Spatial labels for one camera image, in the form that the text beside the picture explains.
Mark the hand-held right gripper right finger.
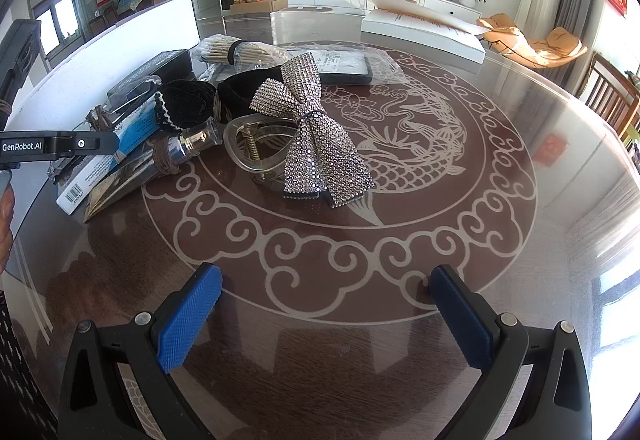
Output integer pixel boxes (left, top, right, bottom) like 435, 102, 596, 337
429, 264, 593, 440

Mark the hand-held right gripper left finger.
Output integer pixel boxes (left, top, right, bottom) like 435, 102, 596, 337
58, 263, 223, 440

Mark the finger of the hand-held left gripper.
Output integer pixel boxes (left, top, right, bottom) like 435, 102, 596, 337
0, 130, 122, 167

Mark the blue and white packet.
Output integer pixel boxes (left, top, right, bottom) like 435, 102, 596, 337
56, 103, 163, 216

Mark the small glass bottle with twine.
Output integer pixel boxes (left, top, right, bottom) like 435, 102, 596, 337
152, 117, 222, 171

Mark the clear hair claw clip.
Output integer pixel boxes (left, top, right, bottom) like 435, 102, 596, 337
222, 117, 301, 188

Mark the rhinestone bow hair clip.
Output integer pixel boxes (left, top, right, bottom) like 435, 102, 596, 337
248, 53, 376, 209

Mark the person's left hand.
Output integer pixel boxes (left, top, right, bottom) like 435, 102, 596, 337
0, 170, 15, 276

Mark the clear plastic package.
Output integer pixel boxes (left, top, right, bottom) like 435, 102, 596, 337
106, 76, 163, 115

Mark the black lace-trimmed velvet scrunchie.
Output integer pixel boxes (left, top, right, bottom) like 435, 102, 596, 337
152, 79, 219, 131

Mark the black box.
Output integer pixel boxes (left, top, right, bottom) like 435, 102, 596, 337
107, 49, 194, 96

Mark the person's dark patterned clothing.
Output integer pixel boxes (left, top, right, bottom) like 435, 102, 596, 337
0, 290, 58, 440

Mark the black velvet pouch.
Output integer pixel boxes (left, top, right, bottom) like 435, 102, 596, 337
215, 70, 285, 122

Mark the bagged wooden swab bundle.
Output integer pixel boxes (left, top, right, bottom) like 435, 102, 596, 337
192, 35, 292, 72

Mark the cardboard box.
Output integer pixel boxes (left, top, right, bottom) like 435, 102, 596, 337
230, 0, 290, 16

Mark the wooden chair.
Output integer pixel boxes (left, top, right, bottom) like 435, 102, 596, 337
580, 51, 640, 141

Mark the bagged black flat case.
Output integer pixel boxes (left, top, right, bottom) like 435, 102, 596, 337
287, 45, 408, 85

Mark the orange lounge chair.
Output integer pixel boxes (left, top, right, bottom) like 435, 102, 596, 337
476, 13, 588, 68

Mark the flat white printed box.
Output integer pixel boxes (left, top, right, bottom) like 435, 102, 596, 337
361, 0, 487, 64

